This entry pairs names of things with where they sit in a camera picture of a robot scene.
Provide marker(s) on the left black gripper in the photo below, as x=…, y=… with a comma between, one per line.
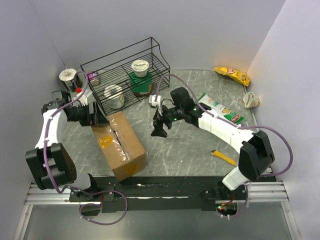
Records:
x=99, y=118

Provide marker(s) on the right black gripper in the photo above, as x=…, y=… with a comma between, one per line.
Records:
x=158, y=124

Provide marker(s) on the brown cardboard express box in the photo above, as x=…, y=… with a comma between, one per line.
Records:
x=121, y=147

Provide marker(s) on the yellow utility knife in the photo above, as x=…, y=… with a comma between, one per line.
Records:
x=220, y=155

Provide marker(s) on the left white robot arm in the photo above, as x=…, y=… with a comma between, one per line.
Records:
x=50, y=164

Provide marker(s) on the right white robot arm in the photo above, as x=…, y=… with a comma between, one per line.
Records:
x=254, y=148

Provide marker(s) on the white can in rack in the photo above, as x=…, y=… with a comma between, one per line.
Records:
x=114, y=96

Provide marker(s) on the small purple yogurt cup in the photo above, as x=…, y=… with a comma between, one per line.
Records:
x=93, y=78

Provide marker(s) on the black can white lid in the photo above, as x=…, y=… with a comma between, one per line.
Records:
x=69, y=80

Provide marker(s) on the white Chobani yogurt cup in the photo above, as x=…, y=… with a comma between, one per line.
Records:
x=140, y=67

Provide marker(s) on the green snack bag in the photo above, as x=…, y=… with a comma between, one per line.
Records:
x=221, y=109

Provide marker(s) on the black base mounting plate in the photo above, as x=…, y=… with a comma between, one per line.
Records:
x=147, y=193

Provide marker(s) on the yogurt cup on side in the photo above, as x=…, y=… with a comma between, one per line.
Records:
x=251, y=100

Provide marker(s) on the yellow Lays chip bag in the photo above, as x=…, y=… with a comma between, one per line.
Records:
x=236, y=75

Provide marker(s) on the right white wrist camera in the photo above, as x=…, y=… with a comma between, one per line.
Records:
x=154, y=101

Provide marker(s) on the black wire basket rack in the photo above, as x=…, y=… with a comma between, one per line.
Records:
x=115, y=68

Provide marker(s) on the aluminium rail frame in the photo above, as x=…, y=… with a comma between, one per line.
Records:
x=258, y=192

